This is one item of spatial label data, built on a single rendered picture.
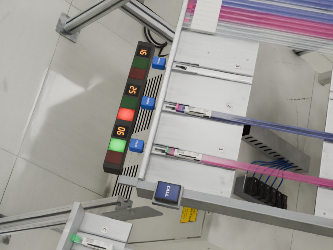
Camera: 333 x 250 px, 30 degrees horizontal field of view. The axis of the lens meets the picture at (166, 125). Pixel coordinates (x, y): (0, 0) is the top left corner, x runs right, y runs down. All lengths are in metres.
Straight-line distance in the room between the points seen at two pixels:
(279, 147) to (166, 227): 0.39
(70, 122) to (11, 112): 0.22
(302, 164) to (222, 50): 0.51
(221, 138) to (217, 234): 0.33
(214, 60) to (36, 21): 0.86
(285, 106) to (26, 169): 0.84
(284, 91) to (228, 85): 0.50
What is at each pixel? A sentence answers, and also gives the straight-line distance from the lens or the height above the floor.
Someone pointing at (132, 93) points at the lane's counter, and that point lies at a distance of 1.46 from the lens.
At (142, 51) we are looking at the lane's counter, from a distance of 1.52.
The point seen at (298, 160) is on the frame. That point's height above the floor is 0.66.
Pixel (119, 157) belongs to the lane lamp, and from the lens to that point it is 1.39.
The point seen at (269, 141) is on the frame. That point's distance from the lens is 1.77.
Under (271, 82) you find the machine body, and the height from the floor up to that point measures 0.62.
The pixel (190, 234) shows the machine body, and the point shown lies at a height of 0.55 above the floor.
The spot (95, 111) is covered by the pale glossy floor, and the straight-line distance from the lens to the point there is 2.21.
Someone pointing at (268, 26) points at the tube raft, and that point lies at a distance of 1.55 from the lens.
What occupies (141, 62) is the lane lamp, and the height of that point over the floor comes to 0.66.
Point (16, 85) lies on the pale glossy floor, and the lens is 2.07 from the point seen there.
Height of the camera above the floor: 1.78
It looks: 48 degrees down
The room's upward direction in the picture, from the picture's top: 73 degrees clockwise
